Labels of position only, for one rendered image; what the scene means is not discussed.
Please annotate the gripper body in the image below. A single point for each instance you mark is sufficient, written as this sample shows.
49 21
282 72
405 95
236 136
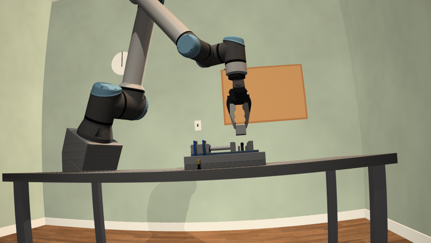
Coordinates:
237 98

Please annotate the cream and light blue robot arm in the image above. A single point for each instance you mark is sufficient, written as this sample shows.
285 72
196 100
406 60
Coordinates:
127 100

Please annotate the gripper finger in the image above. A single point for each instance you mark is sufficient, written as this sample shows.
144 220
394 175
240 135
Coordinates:
231 109
246 107

